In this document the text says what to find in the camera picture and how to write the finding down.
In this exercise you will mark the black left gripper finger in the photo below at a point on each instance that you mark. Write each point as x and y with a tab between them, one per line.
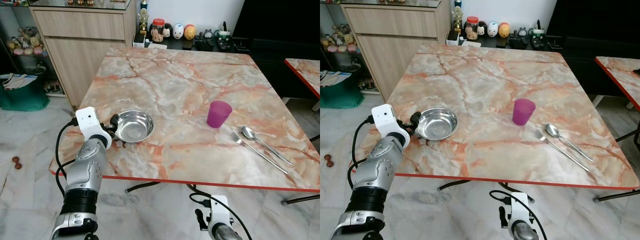
423	140
119	141

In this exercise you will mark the stainless steel bowl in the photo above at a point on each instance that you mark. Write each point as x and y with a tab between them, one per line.
436	124
134	127

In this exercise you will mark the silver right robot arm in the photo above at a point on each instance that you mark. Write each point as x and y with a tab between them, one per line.
227	234
525	232

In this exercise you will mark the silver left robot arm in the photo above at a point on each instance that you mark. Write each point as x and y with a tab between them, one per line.
372	175
85	172

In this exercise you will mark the light wooden cabinet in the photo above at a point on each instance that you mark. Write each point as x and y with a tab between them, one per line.
395	45
80	50

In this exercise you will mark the green storage bin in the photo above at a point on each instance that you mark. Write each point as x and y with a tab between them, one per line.
22	97
340	95

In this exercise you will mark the marble pattern red-edged table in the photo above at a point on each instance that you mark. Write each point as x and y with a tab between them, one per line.
306	72
500	87
622	75
190	90

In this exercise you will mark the small white box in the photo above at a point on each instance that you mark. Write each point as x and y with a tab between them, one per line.
452	38
139	40

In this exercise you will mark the silver metal fork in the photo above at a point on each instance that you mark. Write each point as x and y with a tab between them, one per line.
563	151
261	154

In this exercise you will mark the white papers bundle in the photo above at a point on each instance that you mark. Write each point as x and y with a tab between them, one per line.
332	77
17	81

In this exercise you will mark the small brown floor object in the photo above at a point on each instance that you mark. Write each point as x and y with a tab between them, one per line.
17	162
328	160

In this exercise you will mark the silver metal spoon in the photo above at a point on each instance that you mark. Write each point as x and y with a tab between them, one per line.
552	129
248	132

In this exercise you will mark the straight black table leg bar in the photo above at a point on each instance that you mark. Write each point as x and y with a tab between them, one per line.
300	199
617	195

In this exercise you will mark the red-lidded snack jar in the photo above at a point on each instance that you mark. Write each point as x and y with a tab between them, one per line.
471	28
158	31

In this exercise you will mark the purple plastic cup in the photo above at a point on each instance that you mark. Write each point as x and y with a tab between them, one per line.
523	112
219	115

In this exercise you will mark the black round toy figure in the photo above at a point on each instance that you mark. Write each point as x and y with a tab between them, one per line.
481	28
167	30

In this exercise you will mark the golden trophy figurine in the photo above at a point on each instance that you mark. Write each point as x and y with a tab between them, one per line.
143	17
457	16

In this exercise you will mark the display shelf with plush toys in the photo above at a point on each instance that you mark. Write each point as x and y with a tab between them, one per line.
340	40
27	42

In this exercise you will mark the white round toy figure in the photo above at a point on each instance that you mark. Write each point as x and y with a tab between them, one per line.
178	31
492	29

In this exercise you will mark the orange yellow round toy figure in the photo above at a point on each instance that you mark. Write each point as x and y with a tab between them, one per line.
504	30
189	32

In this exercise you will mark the small grey toy figure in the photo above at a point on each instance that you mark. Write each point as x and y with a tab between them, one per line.
205	34
522	32

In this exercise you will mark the white green mug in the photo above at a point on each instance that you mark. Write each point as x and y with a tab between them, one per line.
224	36
538	33

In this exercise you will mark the black television cabinet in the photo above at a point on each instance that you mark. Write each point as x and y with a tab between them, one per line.
280	30
590	25

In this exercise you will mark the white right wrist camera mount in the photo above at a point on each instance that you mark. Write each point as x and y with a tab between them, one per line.
520	210
220	212

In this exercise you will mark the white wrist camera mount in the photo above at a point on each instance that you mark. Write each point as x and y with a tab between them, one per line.
385	118
520	210
220	212
87	121

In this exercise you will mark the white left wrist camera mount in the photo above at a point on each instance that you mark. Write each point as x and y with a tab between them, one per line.
385	118
87	121

